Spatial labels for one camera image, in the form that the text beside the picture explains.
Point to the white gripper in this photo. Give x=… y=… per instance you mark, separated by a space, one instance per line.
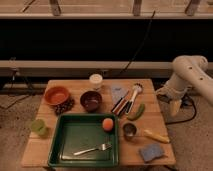
x=174 y=107

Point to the green pepper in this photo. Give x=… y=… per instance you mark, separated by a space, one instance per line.
x=136 y=115

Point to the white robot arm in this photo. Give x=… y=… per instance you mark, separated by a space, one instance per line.
x=188 y=70

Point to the wooden table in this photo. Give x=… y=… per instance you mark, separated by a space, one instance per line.
x=38 y=147

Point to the small metal cup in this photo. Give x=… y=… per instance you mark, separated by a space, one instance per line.
x=129 y=130

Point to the blue sponge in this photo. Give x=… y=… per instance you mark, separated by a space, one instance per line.
x=151 y=152

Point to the orange ball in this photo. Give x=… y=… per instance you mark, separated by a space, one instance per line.
x=107 y=124

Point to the white jar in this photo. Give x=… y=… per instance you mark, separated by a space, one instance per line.
x=96 y=81

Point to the dark brown bowl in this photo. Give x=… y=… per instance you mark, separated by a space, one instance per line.
x=91 y=100

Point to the silver fork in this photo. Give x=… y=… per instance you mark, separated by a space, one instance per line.
x=102 y=147

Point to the green plastic tray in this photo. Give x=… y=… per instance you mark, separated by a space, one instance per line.
x=77 y=132

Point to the bunch of dark grapes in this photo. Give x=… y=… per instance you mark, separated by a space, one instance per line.
x=64 y=107

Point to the orange bowl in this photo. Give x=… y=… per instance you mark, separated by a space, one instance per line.
x=56 y=95

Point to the green plastic cup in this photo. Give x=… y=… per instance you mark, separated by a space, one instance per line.
x=38 y=126

